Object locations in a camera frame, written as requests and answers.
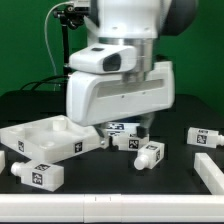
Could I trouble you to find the grey cable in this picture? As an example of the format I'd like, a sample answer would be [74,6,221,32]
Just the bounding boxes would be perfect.
[44,1,75,92]

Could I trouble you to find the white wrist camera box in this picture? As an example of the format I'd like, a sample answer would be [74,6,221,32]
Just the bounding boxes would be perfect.
[69,43,137,74]

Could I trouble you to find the white square tabletop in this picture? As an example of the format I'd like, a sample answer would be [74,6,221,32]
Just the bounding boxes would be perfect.
[0,115,102,163]

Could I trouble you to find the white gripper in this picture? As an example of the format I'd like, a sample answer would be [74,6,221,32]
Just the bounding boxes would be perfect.
[66,61,174,149]

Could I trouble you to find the black camera stand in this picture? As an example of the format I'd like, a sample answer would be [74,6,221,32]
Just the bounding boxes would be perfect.
[53,6,89,78]

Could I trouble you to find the white right fence rail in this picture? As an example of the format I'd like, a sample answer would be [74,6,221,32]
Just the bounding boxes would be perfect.
[194,153,224,195]

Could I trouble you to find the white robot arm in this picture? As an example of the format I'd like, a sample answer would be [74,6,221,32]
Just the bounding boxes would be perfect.
[66,0,198,143]

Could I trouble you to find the black cables bundle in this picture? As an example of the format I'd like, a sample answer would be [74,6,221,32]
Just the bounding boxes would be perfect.
[19,75,71,92]

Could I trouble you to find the white front fence rail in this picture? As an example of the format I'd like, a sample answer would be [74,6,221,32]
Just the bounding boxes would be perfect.
[0,194,224,223]

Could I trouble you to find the white fence rail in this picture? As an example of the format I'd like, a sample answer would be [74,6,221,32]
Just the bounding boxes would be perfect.
[194,153,224,195]
[0,194,224,223]

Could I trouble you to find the white marker tag sheet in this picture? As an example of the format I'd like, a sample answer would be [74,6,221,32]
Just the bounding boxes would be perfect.
[99,121,142,138]

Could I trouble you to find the white left fence piece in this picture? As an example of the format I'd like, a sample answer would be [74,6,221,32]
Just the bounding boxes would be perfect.
[0,151,5,174]

